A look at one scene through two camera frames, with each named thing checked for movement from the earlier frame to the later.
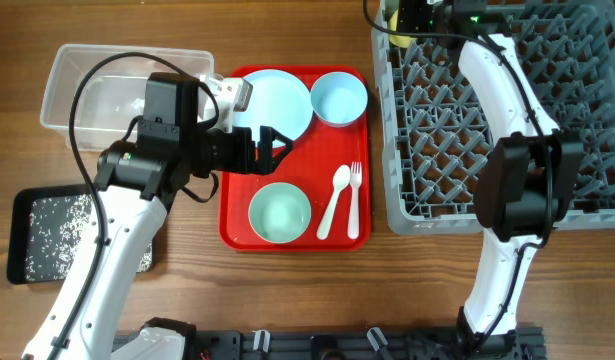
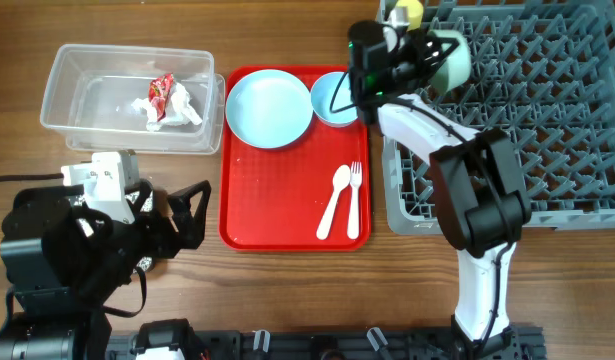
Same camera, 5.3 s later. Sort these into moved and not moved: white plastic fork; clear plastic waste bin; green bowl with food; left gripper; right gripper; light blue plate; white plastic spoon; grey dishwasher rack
Moved: right gripper; green bowl with food; left gripper
Not moved: grey dishwasher rack; light blue plate; white plastic fork; clear plastic waste bin; white plastic spoon
